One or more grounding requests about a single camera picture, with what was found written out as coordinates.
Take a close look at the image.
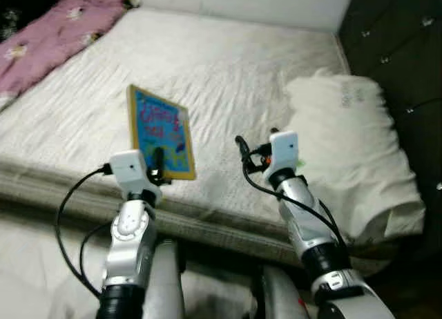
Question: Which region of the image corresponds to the colourful children's book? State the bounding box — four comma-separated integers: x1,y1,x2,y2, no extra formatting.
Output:
126,84,198,182

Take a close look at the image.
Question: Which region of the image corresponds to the white pillow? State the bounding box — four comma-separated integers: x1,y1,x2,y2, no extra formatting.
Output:
285,70,425,244

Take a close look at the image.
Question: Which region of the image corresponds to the white quilted mattress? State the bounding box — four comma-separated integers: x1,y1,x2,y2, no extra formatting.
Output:
0,7,415,275

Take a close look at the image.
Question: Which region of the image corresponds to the grey left robot leg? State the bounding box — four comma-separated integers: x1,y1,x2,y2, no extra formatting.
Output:
142,240,186,319

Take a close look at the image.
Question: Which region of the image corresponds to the grey robot leg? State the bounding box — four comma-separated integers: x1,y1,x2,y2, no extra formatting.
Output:
259,264,311,319
142,240,186,319

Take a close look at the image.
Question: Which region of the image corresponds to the grey right robot leg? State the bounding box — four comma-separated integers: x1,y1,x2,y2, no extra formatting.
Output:
259,264,311,319

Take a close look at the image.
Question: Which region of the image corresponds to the black tufted headboard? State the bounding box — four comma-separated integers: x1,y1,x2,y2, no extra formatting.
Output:
338,0,442,264

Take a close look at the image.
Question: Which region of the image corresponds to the purple cartoon print blanket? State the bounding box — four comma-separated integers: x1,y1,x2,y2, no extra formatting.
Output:
0,0,128,113

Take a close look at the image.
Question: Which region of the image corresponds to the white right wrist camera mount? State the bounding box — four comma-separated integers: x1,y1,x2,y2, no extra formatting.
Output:
266,131,299,178

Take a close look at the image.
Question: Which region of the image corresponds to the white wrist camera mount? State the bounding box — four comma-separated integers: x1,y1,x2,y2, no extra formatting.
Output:
266,131,299,178
109,150,163,199

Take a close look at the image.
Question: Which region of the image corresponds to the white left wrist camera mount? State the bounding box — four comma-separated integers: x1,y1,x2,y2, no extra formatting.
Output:
109,150,163,199

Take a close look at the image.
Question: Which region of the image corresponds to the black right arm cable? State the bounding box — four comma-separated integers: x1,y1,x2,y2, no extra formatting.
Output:
240,164,350,249

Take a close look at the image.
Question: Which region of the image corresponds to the short black left arm cable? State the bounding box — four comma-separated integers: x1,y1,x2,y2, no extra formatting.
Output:
77,222,115,282

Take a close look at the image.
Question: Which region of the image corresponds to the long black left arm cable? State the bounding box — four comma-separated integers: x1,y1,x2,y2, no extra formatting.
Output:
55,164,115,299

